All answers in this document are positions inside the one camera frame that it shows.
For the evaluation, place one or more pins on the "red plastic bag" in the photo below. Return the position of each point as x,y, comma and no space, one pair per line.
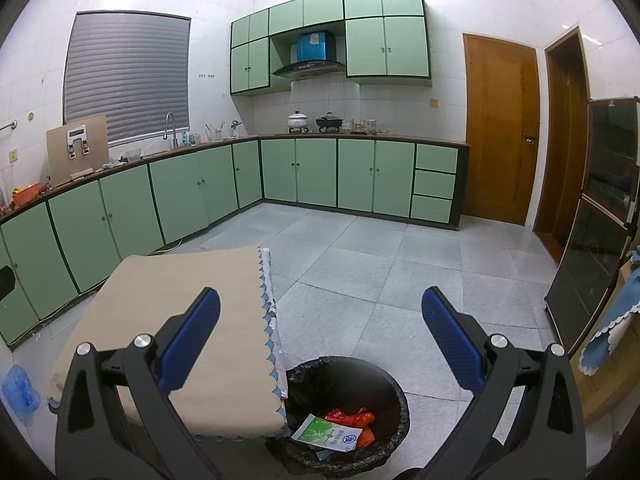
361,417

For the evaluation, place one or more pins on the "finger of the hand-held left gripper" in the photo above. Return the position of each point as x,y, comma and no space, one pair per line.
5,284

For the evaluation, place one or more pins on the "black glass cabinet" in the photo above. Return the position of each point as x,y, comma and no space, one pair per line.
585,260

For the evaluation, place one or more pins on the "black lined trash bin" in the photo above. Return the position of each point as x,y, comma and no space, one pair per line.
350,375

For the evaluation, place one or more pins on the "metal faucet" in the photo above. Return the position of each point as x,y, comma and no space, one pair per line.
172,130

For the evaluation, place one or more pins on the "wooden door frame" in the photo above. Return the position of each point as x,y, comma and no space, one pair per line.
552,160

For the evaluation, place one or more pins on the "metal towel bar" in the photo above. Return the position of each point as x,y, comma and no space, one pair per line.
9,125

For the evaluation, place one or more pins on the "utensil holder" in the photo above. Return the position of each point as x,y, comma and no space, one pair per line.
214,134

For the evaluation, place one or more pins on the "green cabinets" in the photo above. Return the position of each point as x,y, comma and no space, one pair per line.
180,195
385,45

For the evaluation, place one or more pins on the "grey window blind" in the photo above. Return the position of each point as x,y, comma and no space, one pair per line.
125,80

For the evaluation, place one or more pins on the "white cooking pot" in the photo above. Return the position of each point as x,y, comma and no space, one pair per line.
297,122

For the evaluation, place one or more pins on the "green upper cabinets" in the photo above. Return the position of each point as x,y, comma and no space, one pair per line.
385,45

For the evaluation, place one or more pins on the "brown cardboard box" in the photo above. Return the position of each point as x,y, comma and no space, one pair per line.
600,395

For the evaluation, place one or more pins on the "black wok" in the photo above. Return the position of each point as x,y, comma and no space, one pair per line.
328,122

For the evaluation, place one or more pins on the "orange plastic basket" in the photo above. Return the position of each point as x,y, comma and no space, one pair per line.
26,195

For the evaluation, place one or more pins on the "green white sachet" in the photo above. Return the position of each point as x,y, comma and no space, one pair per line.
325,432

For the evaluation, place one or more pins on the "table with beige cloth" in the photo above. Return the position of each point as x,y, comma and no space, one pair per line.
175,300

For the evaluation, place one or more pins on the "blue tissue packet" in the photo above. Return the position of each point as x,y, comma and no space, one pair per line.
323,455

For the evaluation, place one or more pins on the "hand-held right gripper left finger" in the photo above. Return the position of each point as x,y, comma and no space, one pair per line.
192,345

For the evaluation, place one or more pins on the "blue plastic bag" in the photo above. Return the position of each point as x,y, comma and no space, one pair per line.
21,390

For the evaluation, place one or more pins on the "black range hood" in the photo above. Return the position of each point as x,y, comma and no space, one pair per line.
310,67

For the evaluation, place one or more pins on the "group of jars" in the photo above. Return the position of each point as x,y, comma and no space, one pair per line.
367,127

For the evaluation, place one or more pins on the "red paper packet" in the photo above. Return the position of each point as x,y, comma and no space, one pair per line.
337,415

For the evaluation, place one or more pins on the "blue box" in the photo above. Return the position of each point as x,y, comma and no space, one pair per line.
315,46

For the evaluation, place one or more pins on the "wooden door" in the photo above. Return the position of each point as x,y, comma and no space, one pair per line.
500,130

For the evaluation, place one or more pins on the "blue cloth with scalloped trim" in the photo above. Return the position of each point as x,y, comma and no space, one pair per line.
615,330

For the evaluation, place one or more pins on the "cardboard box with printed picture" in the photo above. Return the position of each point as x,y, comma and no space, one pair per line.
97,155

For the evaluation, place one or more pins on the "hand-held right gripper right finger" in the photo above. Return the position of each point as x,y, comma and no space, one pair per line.
450,345

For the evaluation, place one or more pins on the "green lower cabinets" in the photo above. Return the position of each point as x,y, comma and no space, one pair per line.
180,195

